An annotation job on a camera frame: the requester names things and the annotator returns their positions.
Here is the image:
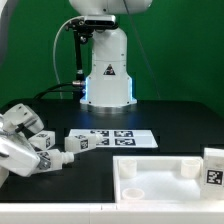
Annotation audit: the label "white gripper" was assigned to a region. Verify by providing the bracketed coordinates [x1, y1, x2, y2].
[0, 103, 51, 177]

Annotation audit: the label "white square tabletop tray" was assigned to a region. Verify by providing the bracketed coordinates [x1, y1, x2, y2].
[113, 156, 224, 203]

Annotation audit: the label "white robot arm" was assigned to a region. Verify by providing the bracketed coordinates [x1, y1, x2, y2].
[0, 0, 153, 177]

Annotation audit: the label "white left barrier block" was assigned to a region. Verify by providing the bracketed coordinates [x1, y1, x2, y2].
[0, 167, 9, 188]

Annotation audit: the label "white front barrier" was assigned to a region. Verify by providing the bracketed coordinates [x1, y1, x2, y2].
[0, 202, 224, 224]

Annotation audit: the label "white marker sheet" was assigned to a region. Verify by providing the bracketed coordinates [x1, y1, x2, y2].
[69, 129, 158, 148]

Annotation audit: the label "black cables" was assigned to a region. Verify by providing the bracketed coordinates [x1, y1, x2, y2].
[32, 79, 86, 101]

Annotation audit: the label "grey cable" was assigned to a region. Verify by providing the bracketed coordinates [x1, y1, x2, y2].
[52, 15, 84, 100]

